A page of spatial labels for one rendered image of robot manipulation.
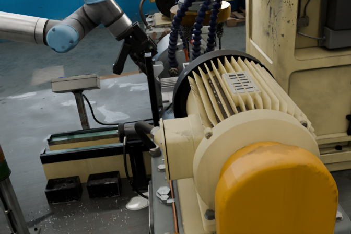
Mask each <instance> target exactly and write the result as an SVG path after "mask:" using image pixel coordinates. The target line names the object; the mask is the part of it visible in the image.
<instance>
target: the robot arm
mask: <svg viewBox="0 0 351 234"><path fill-rule="evenodd" d="M84 2H85V4H84V5H82V7H81V8H79V9H78V10H76V11H75V12H74V13H72V14H71V15H70V16H68V17H66V18H65V19H64V20H63V21H59V20H52V19H46V18H39V17H32V16H26V15H19V14H12V13H6V12H1V11H0V39H5V40H12V41H19V42H25V43H32V44H39V45H46V46H49V47H50V48H51V49H53V50H54V51H55V52H58V53H66V52H68V51H70V50H72V49H73V48H74V47H75V46H76V45H77V44H78V42H79V41H80V40H82V39H83V38H84V37H85V36H86V35H87V34H88V33H89V32H90V31H92V30H93V29H94V28H96V27H97V26H99V25H100V24H101V23H102V24H103V25H104V26H105V27H106V29H107V30H108V31H109V32H110V33H111V35H112V36H113V37H115V38H116V40H117V41H121V40H123V39H124V41H123V43H122V46H121V49H120V51H119V54H118V57H117V59H116V62H114V64H113V67H112V69H113V73H114V74H117V75H120V74H121V73H122V71H123V69H124V63H125V61H126V58H127V56H128V54H129V55H130V57H131V59H132V60H133V62H134V63H135V64H136V65H137V66H138V67H139V68H140V69H141V71H142V72H143V73H144V74H145V75H147V73H146V65H145V58H144V54H145V53H151V54H152V57H154V56H155V55H156V54H157V53H158V52H157V45H156V44H155V42H154V41H153V40H152V38H151V37H150V36H149V35H147V34H146V33H145V32H144V31H143V29H142V28H141V27H140V25H139V23H138V22H135V23H134V24H132V22H131V21H130V19H129V18H128V16H127V15H126V14H125V13H124V11H123V10H122V9H121V8H120V6H119V5H118V4H117V2H116V1H115V0H84ZM130 36H131V37H130ZM153 68H154V76H155V82H156V83H160V80H159V78H158V76H159V74H160V73H161V72H162V71H163V69H164V67H163V62H162V61H157V62H155V65H153Z"/></svg>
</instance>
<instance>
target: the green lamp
mask: <svg viewBox="0 0 351 234"><path fill-rule="evenodd" d="M9 172H10V170H9V166H8V164H7V161H6V158H5V159H4V160H3V161H2V162H1V163H0V180H1V179H3V178H5V177H6V176H8V174H9Z"/></svg>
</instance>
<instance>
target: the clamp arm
mask: <svg viewBox="0 0 351 234"><path fill-rule="evenodd" d="M144 58H145V65H146V73H147V81H148V89H149V96H150V104H151V111H152V116H153V126H154V127H156V126H158V127H159V121H160V117H159V115H160V114H161V109H160V108H158V101H157V93H156V84H155V76H154V68H153V65H155V59H154V58H152V54H151V53H145V54H144Z"/></svg>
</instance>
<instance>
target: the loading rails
mask: <svg viewBox="0 0 351 234"><path fill-rule="evenodd" d="M117 130H118V128H117V125H116V126H107V127H99V128H90V129H85V130H76V131H68V132H59V133H50V134H49V135H48V137H47V141H48V145H49V148H50V151H47V152H46V150H45V148H44V149H42V150H41V153H40V156H39V157H40V160H41V163H42V166H43V170H44V173H45V176H46V179H47V181H48V179H55V178H65V177H72V176H79V178H80V181H81V183H86V182H87V180H88V176H89V175H90V174H94V173H103V172H111V171H119V172H120V177H121V178H127V177H126V173H125V167H124V158H123V143H121V142H120V141H118V139H119V135H118V133H117V132H116V131H117ZM149 152H150V149H149V148H148V147H147V145H146V144H145V151H144V152H143V153H144V159H145V166H146V173H147V175H150V174H151V179H152V168H151V156H150V154H149ZM126 163H127V170H128V174H129V177H133V174H132V168H131V162H130V157H129V154H126Z"/></svg>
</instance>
